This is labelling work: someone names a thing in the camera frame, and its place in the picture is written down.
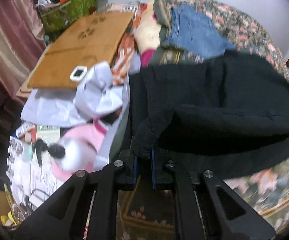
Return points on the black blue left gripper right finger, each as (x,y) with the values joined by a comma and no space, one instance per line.
(205,207)

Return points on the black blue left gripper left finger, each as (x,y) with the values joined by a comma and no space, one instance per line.
(85,206)

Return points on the black pants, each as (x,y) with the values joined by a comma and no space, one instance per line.
(229,114)

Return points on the floral dark green bedspread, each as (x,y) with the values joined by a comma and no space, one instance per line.
(147,214)

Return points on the pink white plush dog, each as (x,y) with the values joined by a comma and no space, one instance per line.
(80,148)

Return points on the white grey crumpled cloth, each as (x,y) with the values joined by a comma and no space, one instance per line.
(94,98)

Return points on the small white device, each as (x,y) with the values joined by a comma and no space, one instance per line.
(78,73)

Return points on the orange red patterned cloth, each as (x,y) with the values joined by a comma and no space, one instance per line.
(126,48)

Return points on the folded blue jeans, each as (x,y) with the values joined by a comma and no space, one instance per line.
(195,32)

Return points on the brown wooden board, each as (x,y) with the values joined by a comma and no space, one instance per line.
(88,41)

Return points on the pink striped curtain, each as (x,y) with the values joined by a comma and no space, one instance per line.
(21,43)

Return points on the green fabric storage box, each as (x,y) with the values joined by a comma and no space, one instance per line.
(62,16)

